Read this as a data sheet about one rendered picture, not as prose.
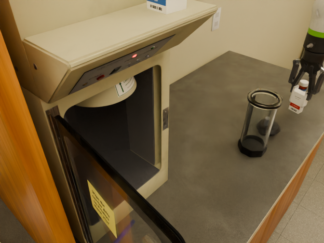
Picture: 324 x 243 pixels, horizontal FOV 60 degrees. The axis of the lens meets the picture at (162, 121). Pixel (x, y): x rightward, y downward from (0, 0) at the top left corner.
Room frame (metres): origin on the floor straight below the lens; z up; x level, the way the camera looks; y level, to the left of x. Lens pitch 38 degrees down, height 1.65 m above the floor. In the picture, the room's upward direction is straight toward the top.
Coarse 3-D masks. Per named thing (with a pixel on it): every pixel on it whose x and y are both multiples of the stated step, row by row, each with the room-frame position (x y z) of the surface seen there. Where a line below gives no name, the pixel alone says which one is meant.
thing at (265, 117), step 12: (252, 96) 0.79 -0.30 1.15; (264, 96) 0.80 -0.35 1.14; (276, 96) 0.77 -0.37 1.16; (252, 108) 0.74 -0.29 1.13; (276, 108) 0.72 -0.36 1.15; (252, 120) 0.73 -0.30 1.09; (264, 120) 0.72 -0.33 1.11; (252, 132) 0.73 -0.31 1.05; (264, 132) 0.72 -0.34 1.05; (252, 144) 0.72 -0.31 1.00; (264, 144) 0.73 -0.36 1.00
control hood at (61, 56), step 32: (192, 0) 0.57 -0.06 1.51; (64, 32) 0.40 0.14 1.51; (96, 32) 0.40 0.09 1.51; (128, 32) 0.40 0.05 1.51; (160, 32) 0.42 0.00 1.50; (192, 32) 0.57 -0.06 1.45; (32, 64) 0.37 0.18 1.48; (64, 64) 0.30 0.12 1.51; (96, 64) 0.34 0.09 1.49; (64, 96) 0.38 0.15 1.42
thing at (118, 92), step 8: (128, 80) 0.55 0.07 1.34; (112, 88) 0.51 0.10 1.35; (120, 88) 0.52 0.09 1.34; (128, 88) 0.54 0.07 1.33; (96, 96) 0.50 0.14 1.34; (104, 96) 0.50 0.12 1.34; (112, 96) 0.51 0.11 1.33; (120, 96) 0.51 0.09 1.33; (128, 96) 0.53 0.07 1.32; (80, 104) 0.49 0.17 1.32; (88, 104) 0.49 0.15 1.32; (96, 104) 0.49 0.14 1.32; (104, 104) 0.49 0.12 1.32
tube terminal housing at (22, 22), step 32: (0, 0) 0.39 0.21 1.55; (32, 0) 0.40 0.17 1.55; (64, 0) 0.43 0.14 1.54; (96, 0) 0.48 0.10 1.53; (128, 0) 0.53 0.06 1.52; (32, 32) 0.39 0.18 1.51; (160, 64) 0.59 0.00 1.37; (32, 96) 0.39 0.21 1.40; (160, 96) 0.63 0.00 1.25; (160, 128) 0.63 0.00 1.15; (160, 160) 0.63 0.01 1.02; (64, 192) 0.39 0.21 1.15
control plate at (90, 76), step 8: (160, 40) 0.45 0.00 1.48; (168, 40) 0.49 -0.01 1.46; (144, 48) 0.43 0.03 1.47; (160, 48) 0.50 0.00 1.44; (128, 56) 0.41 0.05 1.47; (136, 56) 0.44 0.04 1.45; (144, 56) 0.48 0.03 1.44; (104, 64) 0.36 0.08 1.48; (112, 64) 0.39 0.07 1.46; (120, 64) 0.42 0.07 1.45; (88, 72) 0.35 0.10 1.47; (96, 72) 0.37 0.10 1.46; (104, 72) 0.40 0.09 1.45; (80, 80) 0.35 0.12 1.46; (88, 80) 0.38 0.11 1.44; (96, 80) 0.41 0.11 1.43; (80, 88) 0.39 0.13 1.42
